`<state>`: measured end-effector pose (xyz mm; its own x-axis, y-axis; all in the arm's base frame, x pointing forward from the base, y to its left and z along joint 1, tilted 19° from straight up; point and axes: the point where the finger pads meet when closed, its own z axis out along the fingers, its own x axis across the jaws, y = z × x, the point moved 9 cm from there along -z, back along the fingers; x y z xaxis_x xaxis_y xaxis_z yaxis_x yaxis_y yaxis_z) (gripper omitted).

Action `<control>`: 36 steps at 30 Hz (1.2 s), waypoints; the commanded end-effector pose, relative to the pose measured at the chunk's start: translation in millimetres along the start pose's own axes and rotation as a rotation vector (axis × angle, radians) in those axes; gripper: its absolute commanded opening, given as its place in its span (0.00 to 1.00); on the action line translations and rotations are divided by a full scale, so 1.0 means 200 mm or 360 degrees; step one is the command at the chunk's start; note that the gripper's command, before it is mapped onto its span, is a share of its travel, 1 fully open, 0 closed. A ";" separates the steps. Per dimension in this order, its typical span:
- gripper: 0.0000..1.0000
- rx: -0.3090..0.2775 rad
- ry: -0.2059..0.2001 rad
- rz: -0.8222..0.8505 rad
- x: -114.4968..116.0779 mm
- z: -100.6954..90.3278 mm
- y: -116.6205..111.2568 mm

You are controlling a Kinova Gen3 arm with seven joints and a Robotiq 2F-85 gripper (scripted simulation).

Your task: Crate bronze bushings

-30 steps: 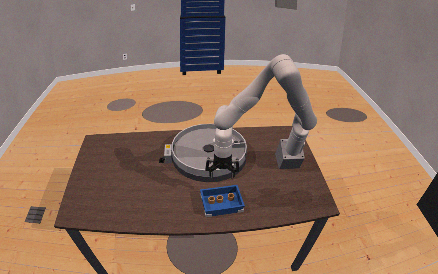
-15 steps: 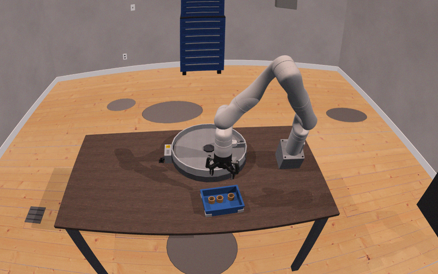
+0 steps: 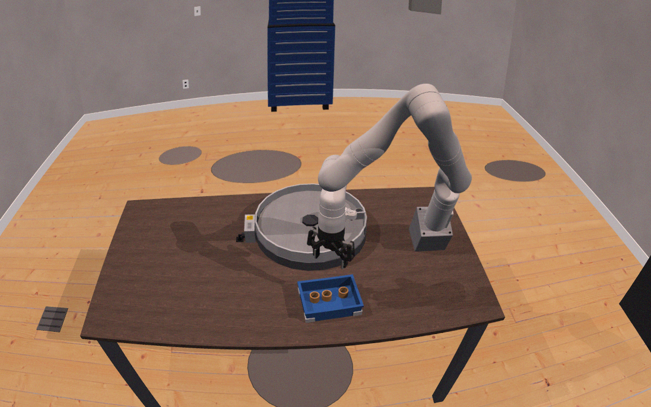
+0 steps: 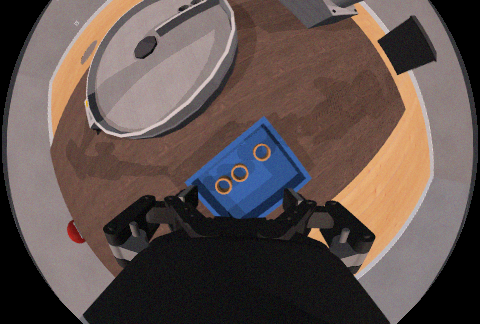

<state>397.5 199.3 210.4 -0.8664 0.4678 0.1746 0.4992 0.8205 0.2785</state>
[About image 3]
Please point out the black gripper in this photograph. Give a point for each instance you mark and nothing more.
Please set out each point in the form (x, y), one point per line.
(324, 240)

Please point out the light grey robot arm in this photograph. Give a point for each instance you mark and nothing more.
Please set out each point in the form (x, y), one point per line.
(432, 117)

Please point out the blue crate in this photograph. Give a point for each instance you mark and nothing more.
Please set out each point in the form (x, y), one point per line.
(335, 308)

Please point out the grey round turntable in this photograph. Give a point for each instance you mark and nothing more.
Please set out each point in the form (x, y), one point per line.
(284, 220)

